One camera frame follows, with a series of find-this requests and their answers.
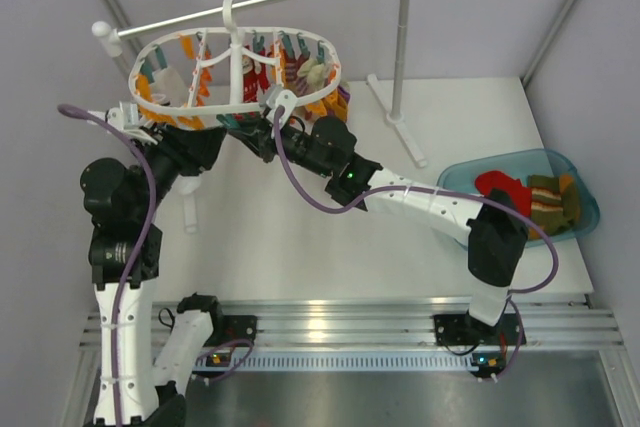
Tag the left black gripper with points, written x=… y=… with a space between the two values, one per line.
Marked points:
x=193 y=150

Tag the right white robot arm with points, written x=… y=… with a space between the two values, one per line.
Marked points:
x=489 y=227

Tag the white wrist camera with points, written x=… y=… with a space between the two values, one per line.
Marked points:
x=125 y=118
x=277 y=99

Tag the white drying rack stand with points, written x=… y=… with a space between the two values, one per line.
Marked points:
x=112 y=41

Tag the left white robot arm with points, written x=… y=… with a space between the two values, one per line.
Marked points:
x=137 y=388

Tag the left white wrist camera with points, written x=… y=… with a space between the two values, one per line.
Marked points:
x=125 y=118

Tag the white black striped hanging sock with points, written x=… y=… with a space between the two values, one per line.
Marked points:
x=168 y=87

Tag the cream hanging sock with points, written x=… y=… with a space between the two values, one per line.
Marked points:
x=314 y=75

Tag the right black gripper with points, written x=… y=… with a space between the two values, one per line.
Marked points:
x=257 y=134

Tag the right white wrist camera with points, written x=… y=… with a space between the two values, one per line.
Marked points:
x=277 y=99

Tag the white oval clip hanger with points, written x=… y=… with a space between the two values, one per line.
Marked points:
x=226 y=43

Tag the purple orange hanging sock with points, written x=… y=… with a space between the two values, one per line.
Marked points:
x=335 y=104

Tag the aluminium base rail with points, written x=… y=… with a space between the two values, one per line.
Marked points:
x=411 y=335

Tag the red patterned hanging sock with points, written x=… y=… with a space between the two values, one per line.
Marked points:
x=255 y=80

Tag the blue plastic basin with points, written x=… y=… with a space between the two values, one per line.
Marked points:
x=520 y=165

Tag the red sock in basin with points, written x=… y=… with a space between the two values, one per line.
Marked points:
x=520 y=194

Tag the olive orange striped sock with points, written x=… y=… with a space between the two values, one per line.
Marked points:
x=556 y=203

